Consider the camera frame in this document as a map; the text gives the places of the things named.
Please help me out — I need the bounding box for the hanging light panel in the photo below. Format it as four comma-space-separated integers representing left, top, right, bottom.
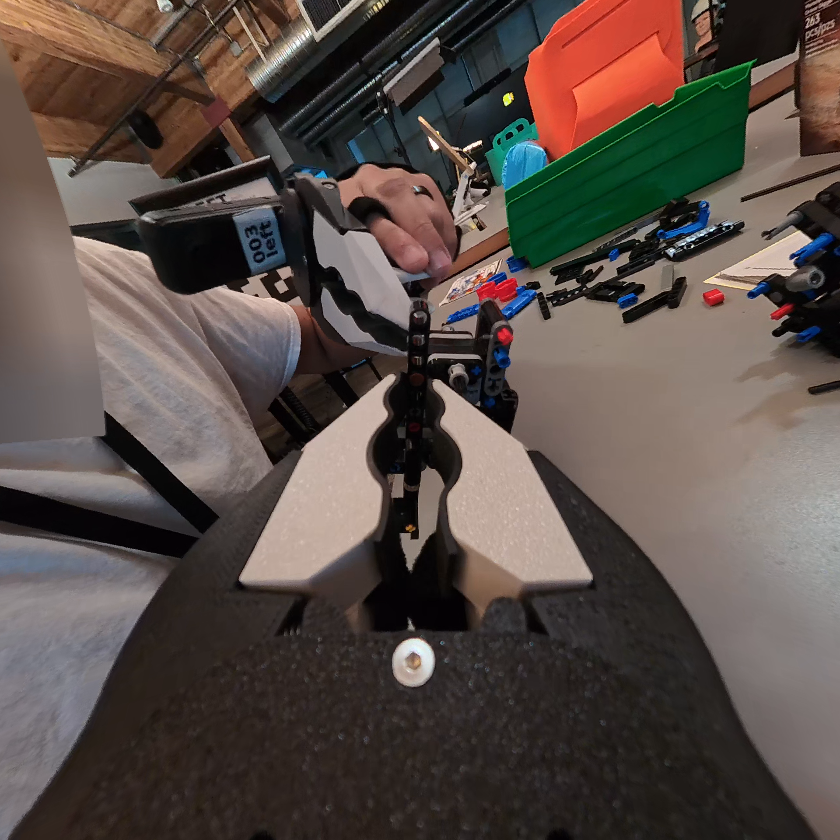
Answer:
382, 38, 448, 114

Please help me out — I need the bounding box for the black blue lego truck model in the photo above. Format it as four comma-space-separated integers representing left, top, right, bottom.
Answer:
392, 297, 521, 542

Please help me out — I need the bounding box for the open lego instruction manual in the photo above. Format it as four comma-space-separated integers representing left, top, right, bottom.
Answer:
703, 230, 811, 291

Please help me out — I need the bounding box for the person's left forearm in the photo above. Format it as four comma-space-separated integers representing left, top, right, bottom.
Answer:
289, 305, 388, 376

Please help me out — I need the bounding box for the silver ventilation duct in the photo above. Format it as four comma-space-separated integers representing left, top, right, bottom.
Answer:
246, 13, 329, 102

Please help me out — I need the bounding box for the grey black lego subassembly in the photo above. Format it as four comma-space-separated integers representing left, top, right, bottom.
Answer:
747, 190, 840, 358

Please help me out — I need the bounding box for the orange plastic container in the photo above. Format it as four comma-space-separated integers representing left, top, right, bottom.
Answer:
524, 0, 686, 161

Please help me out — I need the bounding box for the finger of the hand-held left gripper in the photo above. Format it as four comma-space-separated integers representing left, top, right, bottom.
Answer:
315, 282, 411, 358
312, 206, 435, 312

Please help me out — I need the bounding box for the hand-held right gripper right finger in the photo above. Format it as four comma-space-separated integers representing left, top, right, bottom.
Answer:
420, 379, 595, 632

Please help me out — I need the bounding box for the light blue crumpled bag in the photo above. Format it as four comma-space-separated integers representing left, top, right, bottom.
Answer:
502, 141, 549, 190

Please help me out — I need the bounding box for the long black lego axle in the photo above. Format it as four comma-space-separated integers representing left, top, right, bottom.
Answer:
740, 164, 840, 203

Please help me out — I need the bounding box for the black shoulder strap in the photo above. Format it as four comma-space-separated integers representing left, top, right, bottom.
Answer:
0, 412, 219, 560

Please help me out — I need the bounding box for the person's left hand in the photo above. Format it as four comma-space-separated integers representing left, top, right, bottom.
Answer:
338, 163, 462, 277

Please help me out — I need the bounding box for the colourful leaflet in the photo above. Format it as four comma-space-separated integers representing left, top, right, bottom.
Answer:
438, 259, 505, 307

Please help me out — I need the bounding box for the pile of loose lego pieces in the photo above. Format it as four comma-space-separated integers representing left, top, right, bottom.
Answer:
446, 197, 746, 326

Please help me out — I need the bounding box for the lego set box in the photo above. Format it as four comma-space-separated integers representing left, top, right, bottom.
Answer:
794, 0, 840, 158

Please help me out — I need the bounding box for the blue curved lego piece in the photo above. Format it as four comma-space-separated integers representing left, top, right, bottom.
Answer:
655, 200, 711, 240

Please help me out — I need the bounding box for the teal plastic basket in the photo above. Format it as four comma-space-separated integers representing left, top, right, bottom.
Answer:
486, 118, 540, 188

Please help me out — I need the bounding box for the green plastic bin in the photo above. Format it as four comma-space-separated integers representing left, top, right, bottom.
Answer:
504, 60, 753, 269

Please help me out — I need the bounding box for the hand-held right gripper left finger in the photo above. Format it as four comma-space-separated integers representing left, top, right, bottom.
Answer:
238, 374, 412, 633

